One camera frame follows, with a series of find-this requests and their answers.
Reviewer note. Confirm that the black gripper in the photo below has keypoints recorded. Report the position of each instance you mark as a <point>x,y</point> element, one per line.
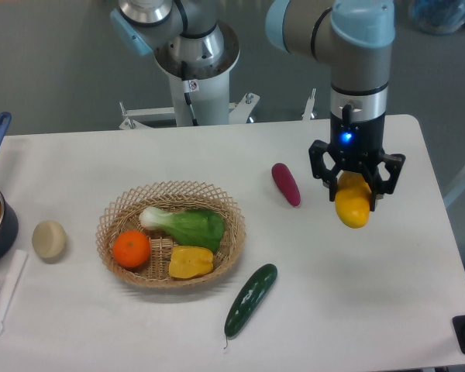
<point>356,146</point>

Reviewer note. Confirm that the yellow mango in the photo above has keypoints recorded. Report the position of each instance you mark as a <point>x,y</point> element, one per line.
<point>352,200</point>

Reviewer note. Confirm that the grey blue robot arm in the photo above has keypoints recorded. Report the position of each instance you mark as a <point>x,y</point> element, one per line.
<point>354,38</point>

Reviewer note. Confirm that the purple sweet potato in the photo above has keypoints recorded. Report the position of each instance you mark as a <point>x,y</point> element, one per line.
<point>286,184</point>

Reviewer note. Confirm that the blue plastic bag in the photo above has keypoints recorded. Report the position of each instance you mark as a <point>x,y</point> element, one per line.
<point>437,18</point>

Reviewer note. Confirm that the green cucumber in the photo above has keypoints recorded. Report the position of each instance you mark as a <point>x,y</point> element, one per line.
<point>248,299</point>

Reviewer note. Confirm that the green bok choy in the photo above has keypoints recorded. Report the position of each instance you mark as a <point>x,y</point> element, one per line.
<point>193,227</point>

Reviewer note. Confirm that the yellow bell pepper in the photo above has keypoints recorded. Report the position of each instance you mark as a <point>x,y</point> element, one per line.
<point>187,262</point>

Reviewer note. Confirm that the orange fruit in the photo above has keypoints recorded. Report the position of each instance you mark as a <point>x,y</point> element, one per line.
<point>131,249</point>

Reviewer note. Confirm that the beige round potato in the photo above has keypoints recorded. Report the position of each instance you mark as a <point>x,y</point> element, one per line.
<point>49,239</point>

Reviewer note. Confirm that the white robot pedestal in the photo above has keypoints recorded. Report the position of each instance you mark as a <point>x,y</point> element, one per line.
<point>198,74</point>

